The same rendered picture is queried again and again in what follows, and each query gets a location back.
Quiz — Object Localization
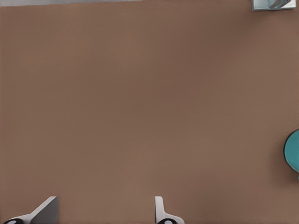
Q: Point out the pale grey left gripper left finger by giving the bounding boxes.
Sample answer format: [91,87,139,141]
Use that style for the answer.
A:
[1,196,59,224]

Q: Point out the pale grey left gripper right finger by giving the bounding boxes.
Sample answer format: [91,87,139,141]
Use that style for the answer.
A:
[154,196,185,224]

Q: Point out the teal pot lid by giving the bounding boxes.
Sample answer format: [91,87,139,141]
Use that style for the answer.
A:
[284,129,299,180]

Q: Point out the silver frame post foot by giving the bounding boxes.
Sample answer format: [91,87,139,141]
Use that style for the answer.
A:
[251,0,294,11]

